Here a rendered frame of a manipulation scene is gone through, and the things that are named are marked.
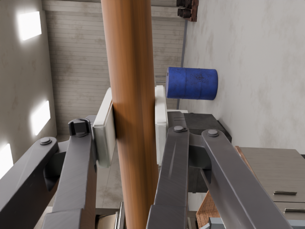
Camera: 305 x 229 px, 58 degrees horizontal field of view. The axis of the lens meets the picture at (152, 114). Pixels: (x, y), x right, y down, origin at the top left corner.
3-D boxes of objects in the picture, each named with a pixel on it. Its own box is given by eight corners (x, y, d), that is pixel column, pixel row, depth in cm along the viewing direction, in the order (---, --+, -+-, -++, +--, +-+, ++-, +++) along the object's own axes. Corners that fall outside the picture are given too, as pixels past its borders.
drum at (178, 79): (214, 105, 496) (166, 103, 493) (208, 93, 550) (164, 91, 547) (220, 74, 471) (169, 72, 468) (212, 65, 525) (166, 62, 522)
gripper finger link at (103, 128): (110, 168, 17) (98, 169, 17) (120, 120, 23) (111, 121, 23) (104, 125, 16) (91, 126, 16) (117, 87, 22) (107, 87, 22)
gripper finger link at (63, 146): (92, 176, 15) (38, 178, 15) (105, 133, 20) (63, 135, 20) (88, 152, 15) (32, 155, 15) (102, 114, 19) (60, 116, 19)
